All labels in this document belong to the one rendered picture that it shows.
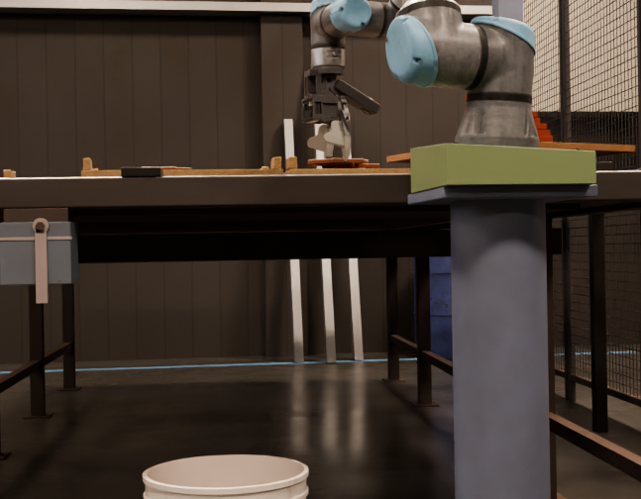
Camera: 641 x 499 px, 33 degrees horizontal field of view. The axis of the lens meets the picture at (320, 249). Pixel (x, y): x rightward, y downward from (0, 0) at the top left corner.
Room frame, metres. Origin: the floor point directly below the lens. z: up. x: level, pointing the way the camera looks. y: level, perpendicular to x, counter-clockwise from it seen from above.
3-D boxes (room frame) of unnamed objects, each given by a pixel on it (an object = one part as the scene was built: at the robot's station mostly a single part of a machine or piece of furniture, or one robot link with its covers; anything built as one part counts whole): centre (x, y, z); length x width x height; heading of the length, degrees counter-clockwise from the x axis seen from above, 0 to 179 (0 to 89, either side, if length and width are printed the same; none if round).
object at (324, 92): (2.36, -0.02, 1.10); 0.09 x 0.08 x 0.12; 111
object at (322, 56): (2.36, -0.03, 1.18); 0.08 x 0.08 x 0.05
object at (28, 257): (2.08, 0.54, 0.77); 0.14 x 0.11 x 0.18; 95
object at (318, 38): (2.36, -0.03, 1.26); 0.09 x 0.08 x 0.11; 21
